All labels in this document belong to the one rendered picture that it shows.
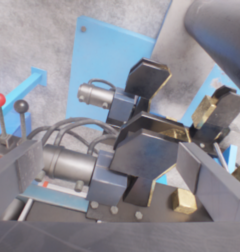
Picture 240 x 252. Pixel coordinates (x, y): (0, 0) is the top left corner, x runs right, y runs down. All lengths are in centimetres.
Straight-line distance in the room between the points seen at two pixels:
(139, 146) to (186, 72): 91
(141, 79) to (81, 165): 49
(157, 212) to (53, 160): 40
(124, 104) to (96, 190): 47
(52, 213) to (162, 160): 37
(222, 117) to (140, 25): 77
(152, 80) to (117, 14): 61
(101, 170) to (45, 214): 22
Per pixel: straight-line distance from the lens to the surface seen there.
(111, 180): 55
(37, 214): 64
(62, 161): 59
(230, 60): 56
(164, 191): 77
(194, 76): 132
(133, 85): 88
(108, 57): 128
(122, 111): 93
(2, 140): 62
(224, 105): 101
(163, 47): 122
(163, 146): 45
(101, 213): 64
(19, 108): 49
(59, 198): 65
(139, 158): 48
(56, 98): 169
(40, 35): 153
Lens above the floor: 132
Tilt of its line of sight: 51 degrees down
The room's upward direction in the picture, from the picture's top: 170 degrees counter-clockwise
